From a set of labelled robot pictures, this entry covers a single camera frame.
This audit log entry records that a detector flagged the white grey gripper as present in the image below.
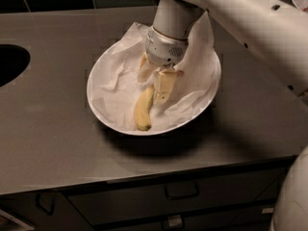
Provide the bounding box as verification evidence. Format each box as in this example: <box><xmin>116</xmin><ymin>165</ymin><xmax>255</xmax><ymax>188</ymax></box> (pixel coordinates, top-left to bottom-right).
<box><xmin>137</xmin><ymin>26</ymin><xmax>189</xmax><ymax>105</ymax></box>

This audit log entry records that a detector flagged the yellow banana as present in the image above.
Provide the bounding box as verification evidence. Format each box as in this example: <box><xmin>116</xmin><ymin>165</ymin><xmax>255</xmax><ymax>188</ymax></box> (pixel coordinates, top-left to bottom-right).
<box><xmin>134</xmin><ymin>85</ymin><xmax>154</xmax><ymax>131</ymax></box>

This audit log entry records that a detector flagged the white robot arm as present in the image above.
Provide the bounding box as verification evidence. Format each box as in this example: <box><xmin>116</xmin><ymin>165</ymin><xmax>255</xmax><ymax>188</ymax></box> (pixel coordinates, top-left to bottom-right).
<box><xmin>139</xmin><ymin>0</ymin><xmax>308</xmax><ymax>101</ymax></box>

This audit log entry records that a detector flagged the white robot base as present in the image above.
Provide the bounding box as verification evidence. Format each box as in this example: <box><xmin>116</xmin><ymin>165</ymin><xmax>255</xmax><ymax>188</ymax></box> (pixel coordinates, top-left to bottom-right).
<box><xmin>269</xmin><ymin>146</ymin><xmax>308</xmax><ymax>231</ymax></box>

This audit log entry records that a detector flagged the white oval bowl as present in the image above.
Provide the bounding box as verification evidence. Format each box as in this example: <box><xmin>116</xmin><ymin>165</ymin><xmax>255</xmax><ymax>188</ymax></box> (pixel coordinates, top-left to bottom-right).
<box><xmin>86</xmin><ymin>35</ymin><xmax>222</xmax><ymax>137</ymax></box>

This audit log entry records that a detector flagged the white paper liner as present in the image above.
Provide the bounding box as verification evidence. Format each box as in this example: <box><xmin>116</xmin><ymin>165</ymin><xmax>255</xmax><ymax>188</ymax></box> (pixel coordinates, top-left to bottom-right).
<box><xmin>90</xmin><ymin>12</ymin><xmax>220</xmax><ymax>133</ymax></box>

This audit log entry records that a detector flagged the dark upper drawer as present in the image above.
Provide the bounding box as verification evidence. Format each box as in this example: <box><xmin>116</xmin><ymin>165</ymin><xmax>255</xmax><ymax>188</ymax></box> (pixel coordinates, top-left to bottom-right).
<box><xmin>65</xmin><ymin>166</ymin><xmax>285</xmax><ymax>228</ymax></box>

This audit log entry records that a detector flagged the dark drawer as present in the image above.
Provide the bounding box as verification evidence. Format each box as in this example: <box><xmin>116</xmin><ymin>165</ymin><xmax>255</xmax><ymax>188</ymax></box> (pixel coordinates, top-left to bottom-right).
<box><xmin>65</xmin><ymin>166</ymin><xmax>285</xmax><ymax>228</ymax></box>
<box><xmin>94</xmin><ymin>204</ymin><xmax>273</xmax><ymax>231</ymax></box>

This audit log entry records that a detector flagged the dark lower drawer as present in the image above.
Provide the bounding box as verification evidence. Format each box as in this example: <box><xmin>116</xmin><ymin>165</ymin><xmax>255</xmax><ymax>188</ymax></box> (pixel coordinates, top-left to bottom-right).
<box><xmin>94</xmin><ymin>204</ymin><xmax>273</xmax><ymax>231</ymax></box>

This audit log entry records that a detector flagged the dark cabinet door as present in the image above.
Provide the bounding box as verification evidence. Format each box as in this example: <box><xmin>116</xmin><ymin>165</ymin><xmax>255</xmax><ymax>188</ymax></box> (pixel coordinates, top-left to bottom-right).
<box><xmin>0</xmin><ymin>192</ymin><xmax>93</xmax><ymax>231</ymax></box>

